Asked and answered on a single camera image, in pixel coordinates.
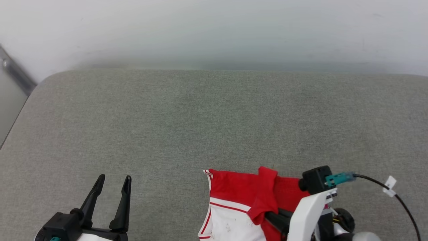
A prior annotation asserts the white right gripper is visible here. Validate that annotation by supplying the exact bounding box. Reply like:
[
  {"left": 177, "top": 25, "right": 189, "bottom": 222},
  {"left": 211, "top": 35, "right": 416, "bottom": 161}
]
[{"left": 265, "top": 188, "right": 337, "bottom": 241}]

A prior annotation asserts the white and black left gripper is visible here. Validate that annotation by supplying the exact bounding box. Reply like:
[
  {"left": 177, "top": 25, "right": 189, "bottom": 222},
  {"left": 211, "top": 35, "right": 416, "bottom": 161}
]
[{"left": 35, "top": 174, "right": 132, "bottom": 241}]

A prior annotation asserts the red and white jersey garment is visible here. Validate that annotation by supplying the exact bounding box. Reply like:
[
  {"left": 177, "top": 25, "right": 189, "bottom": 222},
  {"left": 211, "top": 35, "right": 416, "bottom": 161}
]
[{"left": 198, "top": 166, "right": 311, "bottom": 241}]

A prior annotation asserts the grey fabric sofa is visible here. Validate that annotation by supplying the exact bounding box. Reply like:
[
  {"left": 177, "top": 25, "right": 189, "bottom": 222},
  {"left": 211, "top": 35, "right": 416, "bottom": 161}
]
[{"left": 0, "top": 69, "right": 428, "bottom": 241}]

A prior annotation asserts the white cable tag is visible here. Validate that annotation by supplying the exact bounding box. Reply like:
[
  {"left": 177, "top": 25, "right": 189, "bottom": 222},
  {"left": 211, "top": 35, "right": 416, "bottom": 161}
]
[{"left": 383, "top": 176, "right": 397, "bottom": 197}]

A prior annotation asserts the grey metal wall trim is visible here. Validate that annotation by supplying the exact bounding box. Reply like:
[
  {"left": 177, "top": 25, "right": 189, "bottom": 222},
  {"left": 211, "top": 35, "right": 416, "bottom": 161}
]
[{"left": 0, "top": 45, "right": 37, "bottom": 96}]

